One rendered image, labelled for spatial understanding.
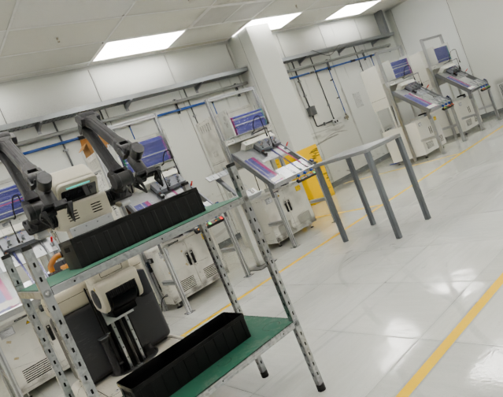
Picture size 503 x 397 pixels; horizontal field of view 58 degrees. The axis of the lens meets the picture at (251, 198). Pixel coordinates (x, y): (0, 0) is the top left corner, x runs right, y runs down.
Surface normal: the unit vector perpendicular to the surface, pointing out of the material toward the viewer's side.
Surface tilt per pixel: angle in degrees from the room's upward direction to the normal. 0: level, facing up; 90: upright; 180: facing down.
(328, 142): 90
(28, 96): 90
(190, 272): 90
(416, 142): 90
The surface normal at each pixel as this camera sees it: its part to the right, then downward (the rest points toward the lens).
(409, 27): -0.72, 0.35
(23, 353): 0.58, -0.17
